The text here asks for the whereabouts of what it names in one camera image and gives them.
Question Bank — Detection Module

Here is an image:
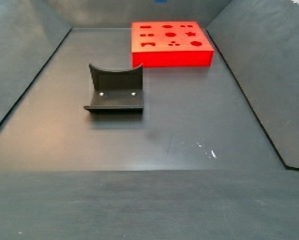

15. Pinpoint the red shape sorter box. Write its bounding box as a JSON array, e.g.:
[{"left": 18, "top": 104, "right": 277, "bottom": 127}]
[{"left": 131, "top": 22, "right": 214, "bottom": 68}]

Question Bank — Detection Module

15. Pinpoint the blue tape piece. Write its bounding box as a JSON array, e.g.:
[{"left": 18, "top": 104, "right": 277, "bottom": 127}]
[{"left": 154, "top": 0, "right": 167, "bottom": 3}]

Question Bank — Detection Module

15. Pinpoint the black curved holder bracket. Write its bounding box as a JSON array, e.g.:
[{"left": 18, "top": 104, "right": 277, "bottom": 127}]
[{"left": 84, "top": 65, "right": 144, "bottom": 113}]

